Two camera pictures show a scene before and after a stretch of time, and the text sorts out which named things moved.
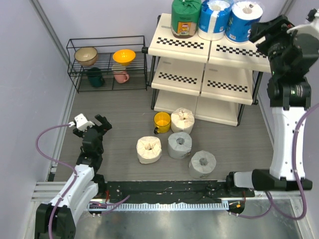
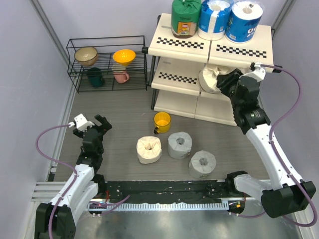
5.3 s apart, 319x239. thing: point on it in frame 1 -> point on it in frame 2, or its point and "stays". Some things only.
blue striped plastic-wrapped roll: [213, 18] stays
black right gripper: [260, 29] -> [225, 81]
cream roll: [182, 120] -> [208, 76]
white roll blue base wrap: [242, 15] stays
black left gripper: [106, 126] stays
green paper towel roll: [185, 17] stays
